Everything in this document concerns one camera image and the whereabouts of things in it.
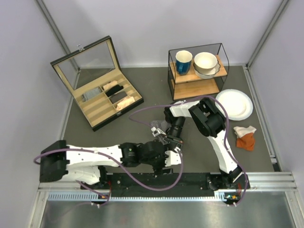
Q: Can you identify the orange cloth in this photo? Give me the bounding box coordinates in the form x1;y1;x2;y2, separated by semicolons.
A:
236;133;256;152

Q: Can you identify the white paper plate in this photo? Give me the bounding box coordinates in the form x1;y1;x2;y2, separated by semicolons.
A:
216;89;253;121

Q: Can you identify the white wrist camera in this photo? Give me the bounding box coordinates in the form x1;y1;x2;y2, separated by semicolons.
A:
165;147;181;167
151;127;166;137

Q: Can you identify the blue mug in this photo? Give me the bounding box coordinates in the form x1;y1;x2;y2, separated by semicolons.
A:
175;50;192;76

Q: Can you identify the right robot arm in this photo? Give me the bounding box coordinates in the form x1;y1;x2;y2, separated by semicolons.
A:
164;95;248;188

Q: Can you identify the white cloth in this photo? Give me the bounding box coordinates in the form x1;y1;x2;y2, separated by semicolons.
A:
233;126;257;138

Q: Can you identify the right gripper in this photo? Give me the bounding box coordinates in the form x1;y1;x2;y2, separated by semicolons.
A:
163;116;186;150

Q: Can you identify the pink rolled cloth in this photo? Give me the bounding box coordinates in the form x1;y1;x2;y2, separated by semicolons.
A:
116;96;135;111

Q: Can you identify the dark grey rolled cloth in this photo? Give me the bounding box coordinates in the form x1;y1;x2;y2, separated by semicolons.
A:
109;91;127;104

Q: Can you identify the grey cable duct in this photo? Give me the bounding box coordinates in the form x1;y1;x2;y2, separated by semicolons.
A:
47;191;231;202

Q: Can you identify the black rolled cloth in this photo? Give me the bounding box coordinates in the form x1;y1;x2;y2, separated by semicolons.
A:
105;85;124;97

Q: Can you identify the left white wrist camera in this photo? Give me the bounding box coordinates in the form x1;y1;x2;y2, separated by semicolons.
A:
165;147;181;167

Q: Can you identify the white scalloped plate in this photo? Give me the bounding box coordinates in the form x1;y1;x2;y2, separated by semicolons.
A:
193;63;220;79

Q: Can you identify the beige rolled cloth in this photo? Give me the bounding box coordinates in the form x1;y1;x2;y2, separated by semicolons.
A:
103;80;118;91

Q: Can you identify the black wire wooden shelf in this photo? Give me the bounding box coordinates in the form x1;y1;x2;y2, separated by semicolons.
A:
168;43;230;100

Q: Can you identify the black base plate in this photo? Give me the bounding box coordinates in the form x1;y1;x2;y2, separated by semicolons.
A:
80;172;250;197

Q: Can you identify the black organizer box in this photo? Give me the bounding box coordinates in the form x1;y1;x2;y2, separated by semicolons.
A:
50;36;144;131

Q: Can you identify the cream bowl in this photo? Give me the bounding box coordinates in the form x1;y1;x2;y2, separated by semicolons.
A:
194;52;218;72

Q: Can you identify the grey striped underwear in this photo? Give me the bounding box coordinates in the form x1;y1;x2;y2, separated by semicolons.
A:
150;120;171;145

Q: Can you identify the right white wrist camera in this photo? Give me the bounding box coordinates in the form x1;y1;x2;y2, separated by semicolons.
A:
151;127;166;137

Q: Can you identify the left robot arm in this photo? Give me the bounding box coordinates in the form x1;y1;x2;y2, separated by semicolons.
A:
39;140;181;188

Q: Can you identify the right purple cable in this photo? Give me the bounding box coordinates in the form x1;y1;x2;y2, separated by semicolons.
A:
128;95;249;207

